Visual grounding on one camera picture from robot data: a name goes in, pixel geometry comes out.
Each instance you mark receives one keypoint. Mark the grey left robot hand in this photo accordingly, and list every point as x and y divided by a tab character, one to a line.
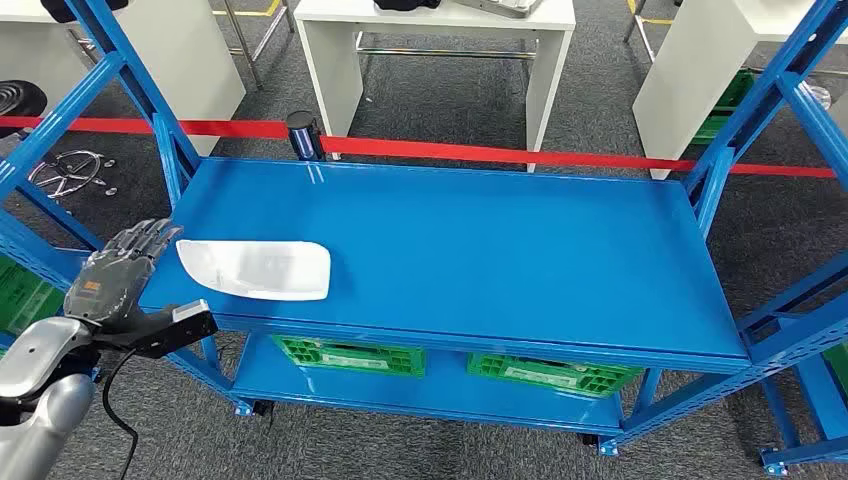
109	285

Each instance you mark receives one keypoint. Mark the white plastic car part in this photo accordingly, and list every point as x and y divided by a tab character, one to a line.
258	272

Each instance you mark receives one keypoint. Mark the blue metal shelf rack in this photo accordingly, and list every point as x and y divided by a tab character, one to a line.
464	265
818	411

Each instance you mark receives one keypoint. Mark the green plastic crate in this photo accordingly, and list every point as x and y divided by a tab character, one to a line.
550	376
722	112
838	368
26	298
351	358

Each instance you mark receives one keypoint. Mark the chrome chair base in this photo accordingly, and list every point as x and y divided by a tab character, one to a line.
69	173

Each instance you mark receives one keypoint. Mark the black round stool seat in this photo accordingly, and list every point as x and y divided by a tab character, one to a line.
20	102

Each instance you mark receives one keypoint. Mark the white table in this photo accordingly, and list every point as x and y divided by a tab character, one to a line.
192	66
331	66
841	116
689	79

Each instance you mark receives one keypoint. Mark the red barrier belt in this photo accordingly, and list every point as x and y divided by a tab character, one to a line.
464	154

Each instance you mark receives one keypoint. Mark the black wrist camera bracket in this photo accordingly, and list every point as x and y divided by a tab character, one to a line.
122	331

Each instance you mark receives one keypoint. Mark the black barrier belt post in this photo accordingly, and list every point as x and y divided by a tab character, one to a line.
305	136

